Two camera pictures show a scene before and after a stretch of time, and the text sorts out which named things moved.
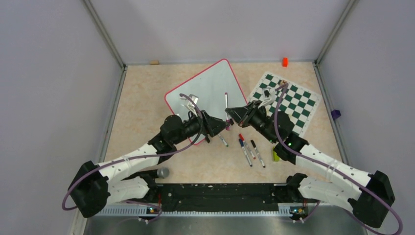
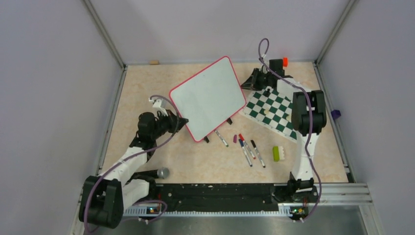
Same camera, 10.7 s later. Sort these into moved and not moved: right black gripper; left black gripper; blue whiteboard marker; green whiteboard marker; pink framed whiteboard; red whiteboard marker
Moved: left black gripper; right black gripper
Not moved: green whiteboard marker; pink framed whiteboard; blue whiteboard marker; red whiteboard marker
